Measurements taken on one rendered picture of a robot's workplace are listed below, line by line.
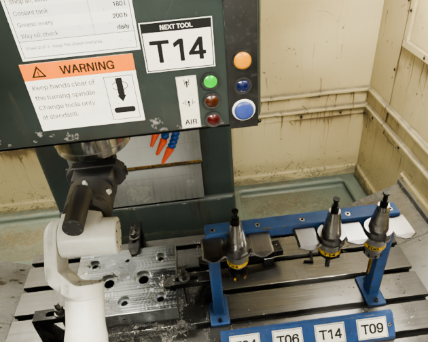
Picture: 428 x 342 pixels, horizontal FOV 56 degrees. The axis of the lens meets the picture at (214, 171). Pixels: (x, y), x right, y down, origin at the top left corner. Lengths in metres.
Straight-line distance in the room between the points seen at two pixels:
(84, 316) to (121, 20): 0.47
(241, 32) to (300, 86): 1.26
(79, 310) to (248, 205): 1.37
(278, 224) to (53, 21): 0.65
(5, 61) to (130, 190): 0.99
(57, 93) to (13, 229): 1.62
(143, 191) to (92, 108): 0.93
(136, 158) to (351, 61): 0.99
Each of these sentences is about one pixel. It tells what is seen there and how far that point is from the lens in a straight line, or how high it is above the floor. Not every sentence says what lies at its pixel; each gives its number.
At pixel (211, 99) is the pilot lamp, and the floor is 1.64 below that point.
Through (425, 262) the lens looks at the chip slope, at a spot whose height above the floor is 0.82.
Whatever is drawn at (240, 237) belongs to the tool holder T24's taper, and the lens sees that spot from 0.91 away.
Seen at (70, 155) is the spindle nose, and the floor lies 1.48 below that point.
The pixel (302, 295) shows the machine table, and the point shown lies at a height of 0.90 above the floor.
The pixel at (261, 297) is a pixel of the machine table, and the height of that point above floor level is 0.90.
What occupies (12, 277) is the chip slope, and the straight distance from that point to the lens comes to 1.86.
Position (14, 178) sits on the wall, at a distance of 2.11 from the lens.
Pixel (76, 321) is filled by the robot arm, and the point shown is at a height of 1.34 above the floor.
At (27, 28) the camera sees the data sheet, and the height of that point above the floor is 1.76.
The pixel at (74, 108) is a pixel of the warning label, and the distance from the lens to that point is 0.64.
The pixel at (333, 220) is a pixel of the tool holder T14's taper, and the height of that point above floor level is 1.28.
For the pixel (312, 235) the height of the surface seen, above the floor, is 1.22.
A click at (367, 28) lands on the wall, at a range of 1.84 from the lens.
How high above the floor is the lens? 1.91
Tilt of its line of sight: 37 degrees down
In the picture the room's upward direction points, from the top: 5 degrees counter-clockwise
